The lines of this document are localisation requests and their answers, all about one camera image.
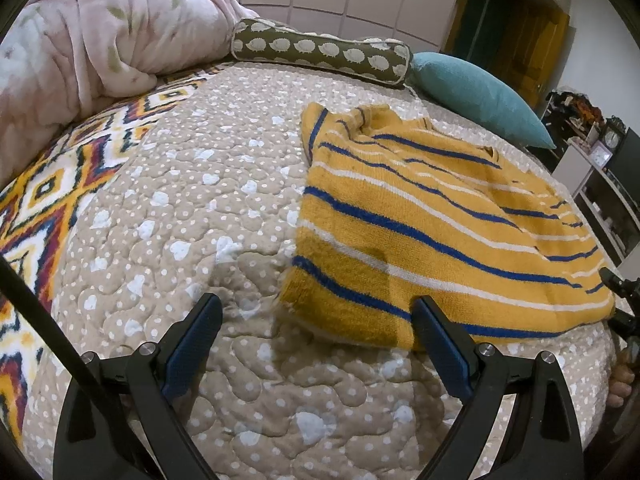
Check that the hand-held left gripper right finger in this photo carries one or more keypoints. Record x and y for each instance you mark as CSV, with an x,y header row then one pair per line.
x,y
447,355

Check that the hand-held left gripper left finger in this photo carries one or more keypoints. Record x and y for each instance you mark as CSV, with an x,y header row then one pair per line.
x,y
187,350

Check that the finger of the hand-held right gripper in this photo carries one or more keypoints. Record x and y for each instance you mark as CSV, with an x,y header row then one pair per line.
x,y
625,324
620,285

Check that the yellow striped sweater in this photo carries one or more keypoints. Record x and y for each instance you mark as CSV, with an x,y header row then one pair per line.
x,y
425,240

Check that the person's right hand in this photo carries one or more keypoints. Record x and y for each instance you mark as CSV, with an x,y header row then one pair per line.
x,y
619,380

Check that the white shelf unit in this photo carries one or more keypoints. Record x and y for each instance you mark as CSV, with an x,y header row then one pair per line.
x,y
595,195

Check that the beige dotted quilt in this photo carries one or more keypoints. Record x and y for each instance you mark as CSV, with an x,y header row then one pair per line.
x,y
190,220

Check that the small table clock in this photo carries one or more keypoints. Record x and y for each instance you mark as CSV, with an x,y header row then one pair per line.
x,y
613,133

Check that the geometric patterned blanket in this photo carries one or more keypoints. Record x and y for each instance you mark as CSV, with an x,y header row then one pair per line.
x,y
45,200

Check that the teal pillow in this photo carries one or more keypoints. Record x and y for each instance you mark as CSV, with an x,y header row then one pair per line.
x,y
480,95

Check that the wooden door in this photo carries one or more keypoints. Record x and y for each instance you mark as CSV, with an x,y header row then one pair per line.
x,y
505,35

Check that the pink floral comforter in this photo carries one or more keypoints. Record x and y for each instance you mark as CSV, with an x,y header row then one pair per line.
x,y
90,45

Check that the olive hedgehog print bolster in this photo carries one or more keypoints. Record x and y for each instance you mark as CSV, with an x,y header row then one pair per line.
x,y
320,50

